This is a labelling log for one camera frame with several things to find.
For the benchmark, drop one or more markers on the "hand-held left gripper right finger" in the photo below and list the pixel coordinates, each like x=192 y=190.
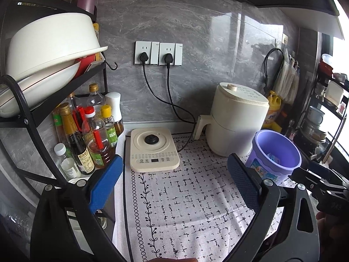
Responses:
x=244 y=182

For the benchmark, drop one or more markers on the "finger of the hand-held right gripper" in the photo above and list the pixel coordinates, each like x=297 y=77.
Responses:
x=330 y=193
x=325 y=170

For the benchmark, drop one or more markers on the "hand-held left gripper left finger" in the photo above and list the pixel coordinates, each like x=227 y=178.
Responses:
x=107 y=182

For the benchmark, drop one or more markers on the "purple plastic bucket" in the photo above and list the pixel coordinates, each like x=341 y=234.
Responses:
x=261 y=169

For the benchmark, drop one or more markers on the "blue white medicine box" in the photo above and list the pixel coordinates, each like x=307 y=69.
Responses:
x=272 y=158

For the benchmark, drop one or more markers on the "person's right hand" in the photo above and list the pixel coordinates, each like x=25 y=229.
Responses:
x=332 y=226

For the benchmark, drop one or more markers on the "person's left hand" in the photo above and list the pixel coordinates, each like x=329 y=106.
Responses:
x=171 y=259

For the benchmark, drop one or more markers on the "red cap oil bottle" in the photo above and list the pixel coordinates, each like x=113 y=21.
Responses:
x=99 y=152

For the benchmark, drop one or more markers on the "small white cap bottle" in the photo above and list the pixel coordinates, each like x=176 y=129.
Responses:
x=68 y=166

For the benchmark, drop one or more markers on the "dark soy sauce bottle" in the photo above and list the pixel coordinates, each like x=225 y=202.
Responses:
x=77 y=150

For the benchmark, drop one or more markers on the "yellow cap green label bottle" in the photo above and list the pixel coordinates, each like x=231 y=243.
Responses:
x=110 y=133

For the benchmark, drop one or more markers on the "black kitchen shelf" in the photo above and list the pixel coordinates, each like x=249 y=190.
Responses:
x=327 y=120

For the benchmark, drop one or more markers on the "cream induction cooker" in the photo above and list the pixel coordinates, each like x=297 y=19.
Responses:
x=154 y=150

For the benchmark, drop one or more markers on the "white black printed table mat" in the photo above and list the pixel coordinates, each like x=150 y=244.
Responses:
x=190 y=210

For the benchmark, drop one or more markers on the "cream air fryer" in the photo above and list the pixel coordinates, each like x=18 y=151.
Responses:
x=234 y=120

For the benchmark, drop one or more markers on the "green label sauce bottle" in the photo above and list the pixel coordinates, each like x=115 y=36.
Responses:
x=57 y=125

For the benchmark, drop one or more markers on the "white top oil dispenser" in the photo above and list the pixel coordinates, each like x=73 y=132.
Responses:
x=114 y=106

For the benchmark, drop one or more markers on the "yellow detergent bottle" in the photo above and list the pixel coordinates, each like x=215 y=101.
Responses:
x=274 y=112

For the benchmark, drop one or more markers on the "clear gold cap bottle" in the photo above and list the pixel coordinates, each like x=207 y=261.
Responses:
x=71 y=101
x=95 y=97

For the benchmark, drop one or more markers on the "hanging plastic bags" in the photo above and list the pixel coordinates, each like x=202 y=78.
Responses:
x=286 y=79

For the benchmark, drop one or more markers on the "black metal dish rack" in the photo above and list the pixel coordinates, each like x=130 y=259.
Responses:
x=16 y=122

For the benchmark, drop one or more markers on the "white plate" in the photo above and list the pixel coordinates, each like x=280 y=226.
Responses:
x=41 y=87

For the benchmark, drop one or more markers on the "red bowl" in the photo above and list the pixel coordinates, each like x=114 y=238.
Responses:
x=84 y=64

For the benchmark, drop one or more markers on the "large cream bowl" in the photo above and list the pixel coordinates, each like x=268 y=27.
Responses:
x=49 y=43

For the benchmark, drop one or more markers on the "white wall socket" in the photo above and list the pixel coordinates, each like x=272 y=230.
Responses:
x=146 y=51
x=171 y=53

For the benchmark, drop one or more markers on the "wall hook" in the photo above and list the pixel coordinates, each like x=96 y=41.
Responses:
x=280 y=40

